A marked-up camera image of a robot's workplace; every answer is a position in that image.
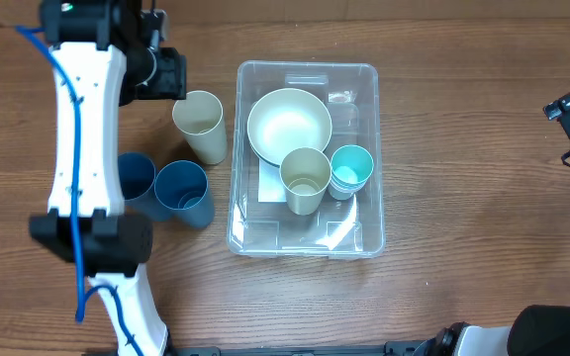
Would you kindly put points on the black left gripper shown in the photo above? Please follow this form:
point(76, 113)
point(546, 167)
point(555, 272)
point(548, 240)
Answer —
point(170, 75)

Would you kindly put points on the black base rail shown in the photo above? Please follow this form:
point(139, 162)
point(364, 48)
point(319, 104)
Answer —
point(390, 348)

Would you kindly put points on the mint green small cup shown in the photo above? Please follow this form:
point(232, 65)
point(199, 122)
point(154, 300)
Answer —
point(352, 165)

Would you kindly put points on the clear plastic storage container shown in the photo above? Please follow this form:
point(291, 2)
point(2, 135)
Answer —
point(349, 229)

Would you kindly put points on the light blue small cup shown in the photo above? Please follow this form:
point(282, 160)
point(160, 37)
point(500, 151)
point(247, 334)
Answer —
point(344, 187)

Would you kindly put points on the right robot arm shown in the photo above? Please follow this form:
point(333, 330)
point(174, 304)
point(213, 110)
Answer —
point(538, 330)

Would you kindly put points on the white label in container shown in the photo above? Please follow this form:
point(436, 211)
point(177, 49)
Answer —
point(270, 187)

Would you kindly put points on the tall dark blue cup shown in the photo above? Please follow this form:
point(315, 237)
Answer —
point(137, 174)

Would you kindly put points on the cream bowl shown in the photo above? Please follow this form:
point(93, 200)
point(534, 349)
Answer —
point(286, 119)

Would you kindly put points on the dark blue bowl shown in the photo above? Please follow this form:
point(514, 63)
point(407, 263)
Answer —
point(263, 159)

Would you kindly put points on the tall beige cup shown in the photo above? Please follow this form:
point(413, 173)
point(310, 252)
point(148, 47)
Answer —
point(305, 174)
point(200, 118)

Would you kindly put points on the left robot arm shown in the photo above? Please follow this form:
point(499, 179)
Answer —
point(104, 54)

